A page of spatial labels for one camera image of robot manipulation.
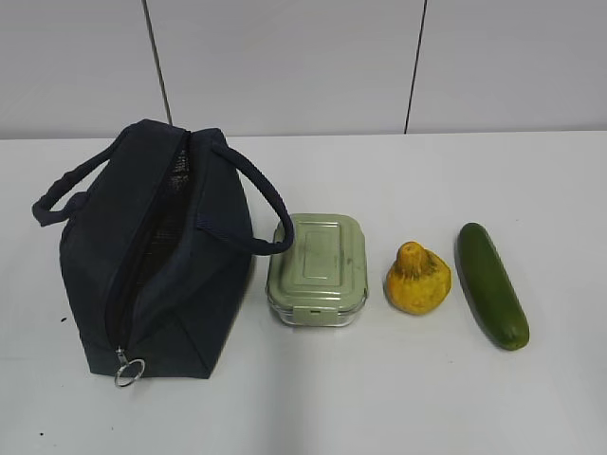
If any green lid glass container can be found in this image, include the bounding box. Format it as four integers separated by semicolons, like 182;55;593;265
266;213;369;327

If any silver zipper pull ring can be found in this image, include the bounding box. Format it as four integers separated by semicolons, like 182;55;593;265
113;347;146;389

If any yellow squash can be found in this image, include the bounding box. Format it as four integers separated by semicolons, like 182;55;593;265
385;241;451;316

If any dark blue lunch bag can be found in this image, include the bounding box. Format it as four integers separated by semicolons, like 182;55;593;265
32;119;294;388

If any green cucumber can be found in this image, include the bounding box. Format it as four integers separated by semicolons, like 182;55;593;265
455;222;530;352

